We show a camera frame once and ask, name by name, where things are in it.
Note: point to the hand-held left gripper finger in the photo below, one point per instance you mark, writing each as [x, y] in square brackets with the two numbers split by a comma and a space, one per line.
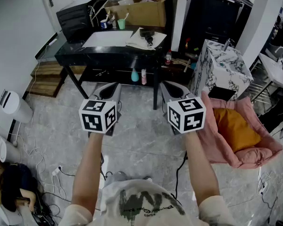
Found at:
[118, 94]
[105, 91]

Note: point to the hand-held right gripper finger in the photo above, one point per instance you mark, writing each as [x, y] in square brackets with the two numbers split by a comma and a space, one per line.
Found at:
[165, 93]
[179, 92]

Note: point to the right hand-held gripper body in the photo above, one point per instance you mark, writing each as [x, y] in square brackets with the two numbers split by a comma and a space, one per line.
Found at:
[188, 114]

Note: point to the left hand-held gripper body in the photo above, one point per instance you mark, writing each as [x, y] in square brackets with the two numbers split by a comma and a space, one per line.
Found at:
[96, 116]

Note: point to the black hair dryer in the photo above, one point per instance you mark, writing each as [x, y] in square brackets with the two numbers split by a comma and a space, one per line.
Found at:
[147, 35]

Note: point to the person's left forearm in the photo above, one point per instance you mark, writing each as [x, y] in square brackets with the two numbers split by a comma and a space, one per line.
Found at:
[88, 168]

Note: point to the person's right forearm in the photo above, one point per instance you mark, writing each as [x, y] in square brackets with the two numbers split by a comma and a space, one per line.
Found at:
[200, 168]

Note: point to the teal bottle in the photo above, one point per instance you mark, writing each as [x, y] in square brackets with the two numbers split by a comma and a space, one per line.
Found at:
[135, 76]

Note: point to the pink bottle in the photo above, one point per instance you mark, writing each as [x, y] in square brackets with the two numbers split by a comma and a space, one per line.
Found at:
[144, 78]

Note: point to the teal plastic container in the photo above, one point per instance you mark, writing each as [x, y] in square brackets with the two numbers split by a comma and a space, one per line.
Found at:
[193, 66]

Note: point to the red label drink bottle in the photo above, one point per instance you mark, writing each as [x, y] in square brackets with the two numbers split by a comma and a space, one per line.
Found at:
[168, 58]

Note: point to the black marble table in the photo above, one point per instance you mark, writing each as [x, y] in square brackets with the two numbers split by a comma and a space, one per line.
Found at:
[103, 55]

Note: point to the red hand tool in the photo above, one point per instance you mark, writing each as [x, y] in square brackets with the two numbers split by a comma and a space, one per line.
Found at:
[187, 43]

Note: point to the orange cushion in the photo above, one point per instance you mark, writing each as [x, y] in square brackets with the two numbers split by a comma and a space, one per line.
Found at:
[235, 129]

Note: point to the white marble sink cabinet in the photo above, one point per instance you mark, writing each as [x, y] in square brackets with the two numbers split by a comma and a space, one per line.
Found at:
[226, 76]

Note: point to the pink padded pet bed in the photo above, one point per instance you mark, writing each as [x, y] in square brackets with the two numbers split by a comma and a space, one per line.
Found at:
[226, 152]

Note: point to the wooden steps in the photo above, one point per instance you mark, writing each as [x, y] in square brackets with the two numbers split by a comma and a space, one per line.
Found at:
[47, 79]

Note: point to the person's left shoe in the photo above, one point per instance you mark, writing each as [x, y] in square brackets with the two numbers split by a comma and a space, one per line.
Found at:
[121, 173]

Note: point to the person's shoe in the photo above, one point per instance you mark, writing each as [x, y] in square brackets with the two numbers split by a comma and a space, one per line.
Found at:
[121, 173]
[148, 178]

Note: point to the blue and white cup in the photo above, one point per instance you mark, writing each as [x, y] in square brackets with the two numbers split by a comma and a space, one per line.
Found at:
[104, 24]

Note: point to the chrome sink faucet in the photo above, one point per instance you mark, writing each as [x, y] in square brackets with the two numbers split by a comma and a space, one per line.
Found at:
[227, 45]

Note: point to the white power strip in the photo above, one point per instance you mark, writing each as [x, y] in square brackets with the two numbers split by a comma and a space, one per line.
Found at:
[57, 171]

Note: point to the green plastic cup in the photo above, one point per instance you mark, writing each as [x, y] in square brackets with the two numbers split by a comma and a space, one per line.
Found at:
[121, 24]

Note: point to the person's right shoe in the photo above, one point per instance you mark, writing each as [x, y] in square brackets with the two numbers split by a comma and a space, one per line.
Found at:
[148, 178]

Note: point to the green toothbrush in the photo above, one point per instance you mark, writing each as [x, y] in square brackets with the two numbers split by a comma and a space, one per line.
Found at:
[126, 16]

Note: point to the tall black cabinet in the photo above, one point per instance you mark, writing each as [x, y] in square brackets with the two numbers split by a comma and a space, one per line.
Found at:
[210, 18]

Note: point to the white cylinder appliance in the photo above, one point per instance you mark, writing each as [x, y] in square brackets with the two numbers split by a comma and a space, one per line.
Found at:
[16, 107]

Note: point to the open cardboard box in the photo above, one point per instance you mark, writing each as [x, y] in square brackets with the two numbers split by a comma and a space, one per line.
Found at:
[141, 14]

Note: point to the white rounded appliance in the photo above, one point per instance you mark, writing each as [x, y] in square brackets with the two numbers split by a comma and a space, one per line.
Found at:
[0, 147]

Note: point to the person's white printed shirt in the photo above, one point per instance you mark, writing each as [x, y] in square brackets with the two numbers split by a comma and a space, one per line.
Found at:
[146, 211]

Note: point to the white metal frame table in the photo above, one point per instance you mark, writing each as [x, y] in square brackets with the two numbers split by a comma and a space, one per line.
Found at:
[273, 72]

